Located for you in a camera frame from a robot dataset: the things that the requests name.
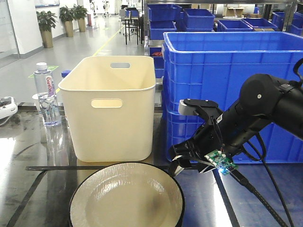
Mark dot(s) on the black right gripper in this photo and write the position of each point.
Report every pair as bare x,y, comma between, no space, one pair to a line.
207,138

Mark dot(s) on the beige plate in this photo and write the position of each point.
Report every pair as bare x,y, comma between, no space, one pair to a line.
128,195

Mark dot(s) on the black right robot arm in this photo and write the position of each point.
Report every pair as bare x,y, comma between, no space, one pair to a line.
263,99

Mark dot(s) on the green circuit board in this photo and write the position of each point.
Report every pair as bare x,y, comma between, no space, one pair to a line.
219,160

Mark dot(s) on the cream plastic bin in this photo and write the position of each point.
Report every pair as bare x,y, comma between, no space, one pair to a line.
109,105

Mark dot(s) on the large blue plastic crate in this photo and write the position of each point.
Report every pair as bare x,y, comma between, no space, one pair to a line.
214,65

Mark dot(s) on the blue crate back middle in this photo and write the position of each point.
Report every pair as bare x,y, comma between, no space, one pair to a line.
196,20

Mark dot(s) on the blue crate back left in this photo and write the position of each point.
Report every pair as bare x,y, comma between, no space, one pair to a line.
162,18

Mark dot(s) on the blue crate back right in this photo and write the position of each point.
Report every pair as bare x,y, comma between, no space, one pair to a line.
233,26

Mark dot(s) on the clear water bottle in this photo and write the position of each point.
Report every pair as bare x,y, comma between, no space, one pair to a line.
47,95

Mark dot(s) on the white game controller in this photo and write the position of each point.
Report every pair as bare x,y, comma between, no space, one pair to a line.
8,108

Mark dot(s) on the potted plant in gold pot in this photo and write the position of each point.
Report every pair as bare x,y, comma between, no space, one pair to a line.
46,21

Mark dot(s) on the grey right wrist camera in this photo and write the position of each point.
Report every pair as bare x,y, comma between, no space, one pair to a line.
197,107

